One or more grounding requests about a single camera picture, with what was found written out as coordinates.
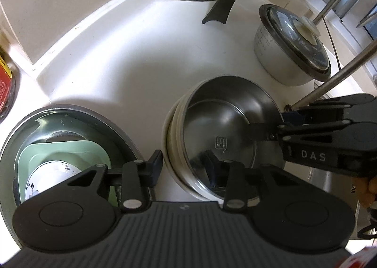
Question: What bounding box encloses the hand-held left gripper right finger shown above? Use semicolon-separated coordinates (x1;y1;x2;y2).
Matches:
206;150;298;212

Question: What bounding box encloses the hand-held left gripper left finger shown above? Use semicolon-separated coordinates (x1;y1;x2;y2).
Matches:
68;150;163;213

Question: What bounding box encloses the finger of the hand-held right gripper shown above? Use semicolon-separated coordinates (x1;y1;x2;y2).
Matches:
277;119;354;142
284;95;354;125

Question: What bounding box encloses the white floral bowl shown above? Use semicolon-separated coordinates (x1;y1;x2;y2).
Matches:
161;95;220;201

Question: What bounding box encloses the cream bowl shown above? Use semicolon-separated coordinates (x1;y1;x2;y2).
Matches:
167;99;189;187

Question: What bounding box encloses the stainless steel bowl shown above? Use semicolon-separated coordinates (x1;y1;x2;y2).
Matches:
183;76;284;201

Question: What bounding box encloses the green rectangular plate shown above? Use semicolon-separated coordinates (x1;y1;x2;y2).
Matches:
15;140;121;208

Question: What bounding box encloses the stainless steel round plate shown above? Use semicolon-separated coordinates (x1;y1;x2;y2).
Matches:
0;104;154;252

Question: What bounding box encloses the small blue patterned saucer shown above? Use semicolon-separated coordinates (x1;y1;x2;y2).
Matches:
25;160;83;202

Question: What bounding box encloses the person's right hand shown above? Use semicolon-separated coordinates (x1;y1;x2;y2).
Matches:
355;174;377;210

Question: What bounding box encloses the steel pot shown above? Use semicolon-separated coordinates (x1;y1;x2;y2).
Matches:
253;21;317;87

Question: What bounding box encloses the dark rimmed pot lid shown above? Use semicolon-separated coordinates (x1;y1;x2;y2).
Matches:
259;4;332;81

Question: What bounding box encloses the red white fabric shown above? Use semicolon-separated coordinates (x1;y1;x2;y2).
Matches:
339;244;377;268

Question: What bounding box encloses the red handled oil bottle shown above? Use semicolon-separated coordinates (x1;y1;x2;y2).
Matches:
0;45;16;123

